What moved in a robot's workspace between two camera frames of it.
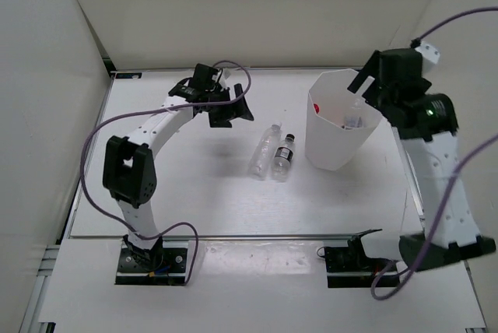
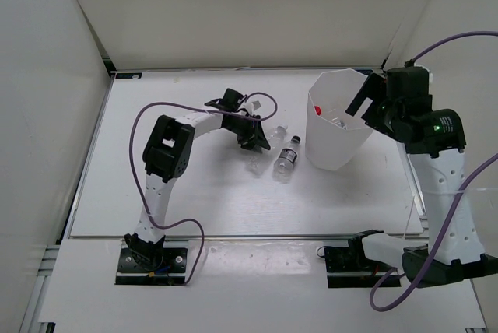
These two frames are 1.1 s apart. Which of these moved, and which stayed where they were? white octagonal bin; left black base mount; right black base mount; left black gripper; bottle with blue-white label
Moved: bottle with blue-white label; left black gripper
Stayed: white octagonal bin; right black base mount; left black base mount
